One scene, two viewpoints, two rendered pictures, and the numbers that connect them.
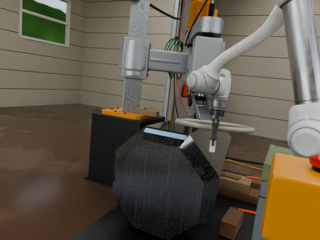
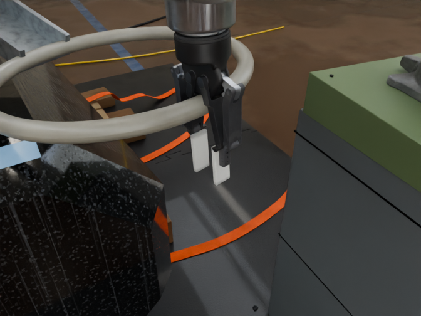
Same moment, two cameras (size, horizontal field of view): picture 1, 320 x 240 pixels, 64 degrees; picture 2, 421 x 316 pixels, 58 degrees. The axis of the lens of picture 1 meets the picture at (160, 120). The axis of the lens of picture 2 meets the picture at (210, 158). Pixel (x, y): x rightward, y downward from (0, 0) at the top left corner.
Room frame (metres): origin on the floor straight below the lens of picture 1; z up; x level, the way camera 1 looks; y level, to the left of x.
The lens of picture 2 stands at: (1.09, 0.10, 1.21)
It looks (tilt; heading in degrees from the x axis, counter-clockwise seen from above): 36 degrees down; 306
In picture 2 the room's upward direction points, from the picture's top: straight up
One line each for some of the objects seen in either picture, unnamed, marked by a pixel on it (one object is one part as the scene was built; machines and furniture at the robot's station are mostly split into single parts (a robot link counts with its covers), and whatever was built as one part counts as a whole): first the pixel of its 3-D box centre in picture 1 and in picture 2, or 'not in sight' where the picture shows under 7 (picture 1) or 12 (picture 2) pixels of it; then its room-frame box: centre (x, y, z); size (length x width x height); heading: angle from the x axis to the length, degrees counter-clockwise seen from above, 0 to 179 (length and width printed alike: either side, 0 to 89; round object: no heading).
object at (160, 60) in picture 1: (154, 60); not in sight; (2.89, 0.14, 1.37); 0.74 x 0.34 x 0.25; 93
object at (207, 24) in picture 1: (202, 36); not in sight; (2.60, -0.32, 1.62); 0.96 x 0.25 x 0.17; 1
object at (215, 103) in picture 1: (218, 103); (200, 5); (1.39, -0.30, 1.07); 0.09 x 0.09 x 0.06
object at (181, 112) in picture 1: (197, 117); not in sight; (5.68, -0.82, 0.43); 1.30 x 0.62 x 0.86; 154
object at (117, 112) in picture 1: (130, 112); not in sight; (2.87, 0.34, 0.76); 0.49 x 0.49 x 0.05; 66
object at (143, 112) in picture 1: (148, 113); not in sight; (2.72, 0.13, 0.81); 0.20 x 0.10 x 0.05; 74
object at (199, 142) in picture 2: not in sight; (200, 150); (1.40, -0.31, 0.85); 0.03 x 0.01 x 0.07; 77
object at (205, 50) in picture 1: (202, 66); not in sight; (2.33, -0.32, 1.32); 0.36 x 0.22 x 0.45; 1
